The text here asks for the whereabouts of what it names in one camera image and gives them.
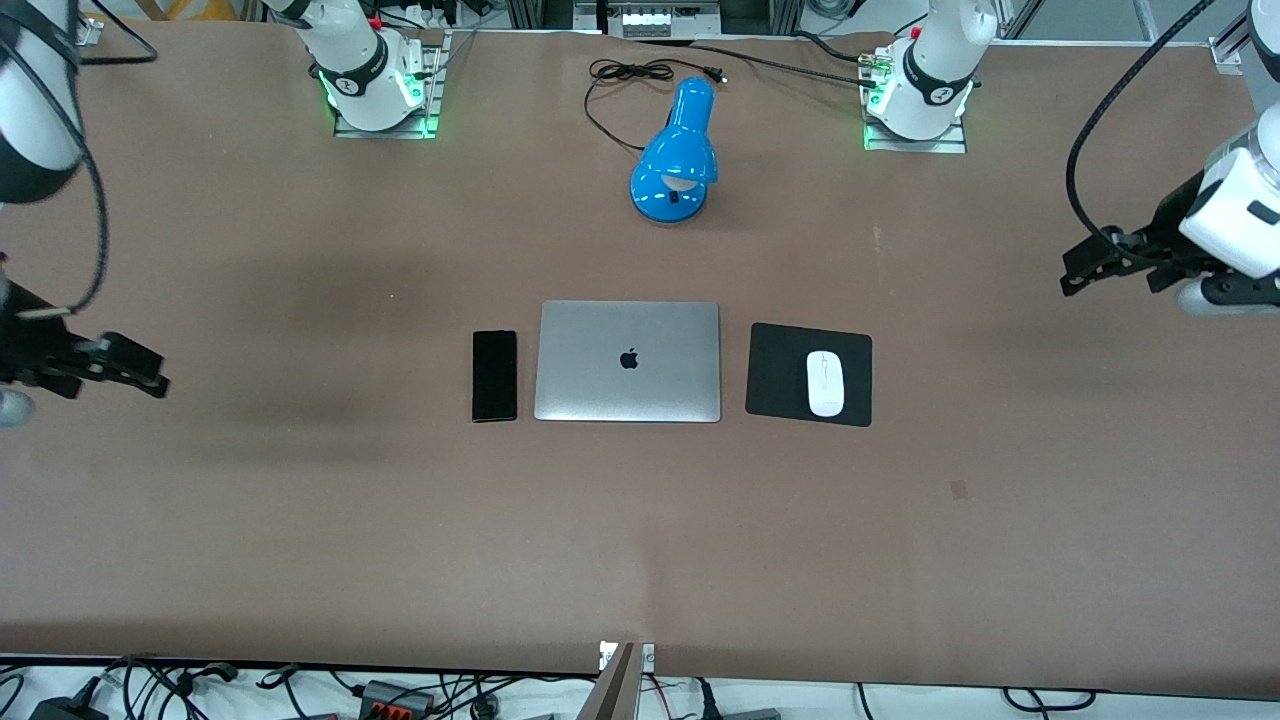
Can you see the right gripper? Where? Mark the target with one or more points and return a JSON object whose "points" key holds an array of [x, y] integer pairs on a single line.
{"points": [[25, 350]]}

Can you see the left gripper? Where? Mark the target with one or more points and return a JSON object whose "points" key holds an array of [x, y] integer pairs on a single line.
{"points": [[1164, 236]]}

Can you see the white computer mouse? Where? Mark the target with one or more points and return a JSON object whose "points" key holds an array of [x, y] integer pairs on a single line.
{"points": [[825, 383]]}

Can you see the black smartphone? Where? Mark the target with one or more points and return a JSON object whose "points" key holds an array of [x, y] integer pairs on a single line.
{"points": [[495, 376]]}

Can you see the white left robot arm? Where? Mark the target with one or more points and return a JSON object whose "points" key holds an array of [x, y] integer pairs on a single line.
{"points": [[945, 25]]}

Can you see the black mouse pad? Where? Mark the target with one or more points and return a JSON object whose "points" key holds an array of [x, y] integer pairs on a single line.
{"points": [[775, 375]]}

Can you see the black power adapter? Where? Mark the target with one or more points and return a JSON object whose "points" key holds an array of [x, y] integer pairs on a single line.
{"points": [[60, 710]]}

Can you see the grey box with orange connectors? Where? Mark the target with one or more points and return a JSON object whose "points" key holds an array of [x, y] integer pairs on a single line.
{"points": [[395, 700]]}

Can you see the blue desk lamp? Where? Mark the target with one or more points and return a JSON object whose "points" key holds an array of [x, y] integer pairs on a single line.
{"points": [[672, 165]]}

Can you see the silver closed laptop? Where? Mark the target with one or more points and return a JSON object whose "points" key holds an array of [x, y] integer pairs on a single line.
{"points": [[590, 380]]}

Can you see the grey power strip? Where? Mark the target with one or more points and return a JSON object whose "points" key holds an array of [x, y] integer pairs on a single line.
{"points": [[645, 22]]}

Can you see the metal table corner bracket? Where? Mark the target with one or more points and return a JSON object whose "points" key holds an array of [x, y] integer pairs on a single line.
{"points": [[1228, 55], [90, 32]]}

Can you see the camera mount post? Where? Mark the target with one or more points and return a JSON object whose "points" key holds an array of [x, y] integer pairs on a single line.
{"points": [[620, 690]]}

